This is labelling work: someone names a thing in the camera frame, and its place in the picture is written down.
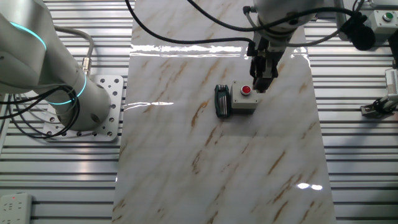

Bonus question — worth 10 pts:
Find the grey cable with metal connector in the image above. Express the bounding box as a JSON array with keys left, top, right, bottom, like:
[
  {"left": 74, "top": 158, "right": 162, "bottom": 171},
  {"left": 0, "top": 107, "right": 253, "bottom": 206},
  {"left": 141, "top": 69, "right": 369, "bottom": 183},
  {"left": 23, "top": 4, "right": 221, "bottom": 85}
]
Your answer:
[{"left": 52, "top": 25, "right": 95, "bottom": 78}]

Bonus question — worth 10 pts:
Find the white power strip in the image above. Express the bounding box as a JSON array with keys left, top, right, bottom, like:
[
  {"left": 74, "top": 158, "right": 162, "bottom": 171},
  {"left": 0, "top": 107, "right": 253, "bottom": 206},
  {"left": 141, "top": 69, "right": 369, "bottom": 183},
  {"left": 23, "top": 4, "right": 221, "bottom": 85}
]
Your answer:
[{"left": 0, "top": 192, "right": 34, "bottom": 224}]

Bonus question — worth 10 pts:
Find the black device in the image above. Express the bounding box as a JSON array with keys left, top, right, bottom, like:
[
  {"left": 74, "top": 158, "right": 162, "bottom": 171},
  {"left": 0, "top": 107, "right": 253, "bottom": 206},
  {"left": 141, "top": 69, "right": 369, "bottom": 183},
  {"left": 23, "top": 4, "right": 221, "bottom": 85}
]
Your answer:
[{"left": 387, "top": 39, "right": 398, "bottom": 70}]

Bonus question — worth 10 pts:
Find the black ribbed connector block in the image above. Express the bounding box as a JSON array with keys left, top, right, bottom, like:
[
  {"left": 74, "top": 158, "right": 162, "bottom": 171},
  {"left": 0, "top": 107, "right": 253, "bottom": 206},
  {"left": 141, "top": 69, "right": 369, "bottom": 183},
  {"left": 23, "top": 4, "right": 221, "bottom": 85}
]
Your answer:
[{"left": 213, "top": 84, "right": 233, "bottom": 119}]

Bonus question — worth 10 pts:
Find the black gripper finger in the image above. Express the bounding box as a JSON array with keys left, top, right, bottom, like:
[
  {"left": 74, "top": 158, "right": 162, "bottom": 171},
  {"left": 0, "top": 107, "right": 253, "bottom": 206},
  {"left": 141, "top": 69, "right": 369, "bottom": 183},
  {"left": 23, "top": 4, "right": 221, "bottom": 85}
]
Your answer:
[
  {"left": 249, "top": 59, "right": 262, "bottom": 91},
  {"left": 259, "top": 60, "right": 279, "bottom": 93}
]

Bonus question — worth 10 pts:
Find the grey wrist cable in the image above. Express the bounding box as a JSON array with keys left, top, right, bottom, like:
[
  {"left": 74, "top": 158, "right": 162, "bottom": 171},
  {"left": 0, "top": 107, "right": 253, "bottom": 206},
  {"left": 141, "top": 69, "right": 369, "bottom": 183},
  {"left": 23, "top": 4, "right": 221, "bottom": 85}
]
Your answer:
[{"left": 242, "top": 5, "right": 341, "bottom": 48}]

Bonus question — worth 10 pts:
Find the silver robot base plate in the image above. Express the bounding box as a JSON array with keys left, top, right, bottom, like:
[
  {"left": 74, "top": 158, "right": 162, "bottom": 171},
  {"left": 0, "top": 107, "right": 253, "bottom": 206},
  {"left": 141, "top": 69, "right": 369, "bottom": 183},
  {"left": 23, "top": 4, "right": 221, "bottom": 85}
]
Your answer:
[{"left": 42, "top": 74, "right": 125, "bottom": 143}]

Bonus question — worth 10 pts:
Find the black base cable loop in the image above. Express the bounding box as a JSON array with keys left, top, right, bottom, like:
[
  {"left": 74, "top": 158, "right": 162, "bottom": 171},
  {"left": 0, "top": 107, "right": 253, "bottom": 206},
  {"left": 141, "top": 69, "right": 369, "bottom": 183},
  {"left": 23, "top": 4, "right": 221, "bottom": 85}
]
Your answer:
[{"left": 0, "top": 83, "right": 83, "bottom": 139}]

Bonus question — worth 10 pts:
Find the black cable wrap bundle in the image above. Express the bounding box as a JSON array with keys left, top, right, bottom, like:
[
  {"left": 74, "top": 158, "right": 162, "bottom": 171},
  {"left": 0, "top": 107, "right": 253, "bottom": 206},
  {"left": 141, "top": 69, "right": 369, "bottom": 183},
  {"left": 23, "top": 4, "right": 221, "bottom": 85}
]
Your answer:
[{"left": 340, "top": 11, "right": 376, "bottom": 52}]

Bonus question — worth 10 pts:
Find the white marble pattern mat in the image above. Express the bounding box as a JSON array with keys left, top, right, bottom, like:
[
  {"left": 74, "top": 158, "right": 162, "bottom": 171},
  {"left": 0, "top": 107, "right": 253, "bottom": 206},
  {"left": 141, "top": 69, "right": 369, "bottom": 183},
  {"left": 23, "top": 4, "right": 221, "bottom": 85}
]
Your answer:
[{"left": 111, "top": 0, "right": 338, "bottom": 224}]

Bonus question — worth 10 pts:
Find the grey metal box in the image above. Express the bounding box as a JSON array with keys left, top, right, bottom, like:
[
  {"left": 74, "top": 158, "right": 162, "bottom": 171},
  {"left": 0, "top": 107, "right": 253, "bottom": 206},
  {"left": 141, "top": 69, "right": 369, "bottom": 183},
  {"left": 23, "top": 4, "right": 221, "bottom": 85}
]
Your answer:
[{"left": 369, "top": 0, "right": 398, "bottom": 9}]

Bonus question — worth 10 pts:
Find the grey box with red button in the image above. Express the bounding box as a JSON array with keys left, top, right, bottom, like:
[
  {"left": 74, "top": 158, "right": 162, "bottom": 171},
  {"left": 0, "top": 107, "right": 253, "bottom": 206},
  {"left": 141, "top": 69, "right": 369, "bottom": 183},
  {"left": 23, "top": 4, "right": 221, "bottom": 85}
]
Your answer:
[{"left": 230, "top": 80, "right": 261, "bottom": 114}]

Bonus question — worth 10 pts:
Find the grey box with green button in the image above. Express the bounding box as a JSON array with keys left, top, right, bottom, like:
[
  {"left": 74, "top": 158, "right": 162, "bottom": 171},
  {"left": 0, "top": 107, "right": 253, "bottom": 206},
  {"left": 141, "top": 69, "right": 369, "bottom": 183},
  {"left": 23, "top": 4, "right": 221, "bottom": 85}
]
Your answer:
[{"left": 364, "top": 9, "right": 398, "bottom": 43}]

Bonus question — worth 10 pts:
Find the small silver finned camera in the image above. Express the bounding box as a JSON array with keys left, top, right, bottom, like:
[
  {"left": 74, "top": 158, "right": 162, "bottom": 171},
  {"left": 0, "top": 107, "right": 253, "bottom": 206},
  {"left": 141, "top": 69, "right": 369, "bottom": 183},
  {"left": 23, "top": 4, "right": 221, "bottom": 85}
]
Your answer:
[{"left": 384, "top": 68, "right": 398, "bottom": 104}]

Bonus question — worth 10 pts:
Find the black braided cable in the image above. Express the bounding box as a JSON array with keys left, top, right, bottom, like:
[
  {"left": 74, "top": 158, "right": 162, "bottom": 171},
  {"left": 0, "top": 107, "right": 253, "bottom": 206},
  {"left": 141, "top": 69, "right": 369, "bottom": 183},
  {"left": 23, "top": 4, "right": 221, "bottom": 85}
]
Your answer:
[
  {"left": 124, "top": 0, "right": 257, "bottom": 58},
  {"left": 185, "top": 0, "right": 355, "bottom": 33}
]

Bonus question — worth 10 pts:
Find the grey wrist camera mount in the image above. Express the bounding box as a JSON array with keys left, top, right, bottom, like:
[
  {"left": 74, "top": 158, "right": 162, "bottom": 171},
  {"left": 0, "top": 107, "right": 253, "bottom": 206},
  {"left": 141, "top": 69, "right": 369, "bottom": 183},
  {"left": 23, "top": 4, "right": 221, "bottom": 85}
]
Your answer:
[{"left": 333, "top": 0, "right": 354, "bottom": 42}]

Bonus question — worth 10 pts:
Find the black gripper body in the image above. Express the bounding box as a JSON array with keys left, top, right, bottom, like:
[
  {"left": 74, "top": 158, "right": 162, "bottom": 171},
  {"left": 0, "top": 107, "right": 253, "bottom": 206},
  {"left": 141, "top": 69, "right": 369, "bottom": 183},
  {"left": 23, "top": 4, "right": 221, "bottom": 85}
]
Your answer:
[{"left": 251, "top": 37, "right": 285, "bottom": 65}]

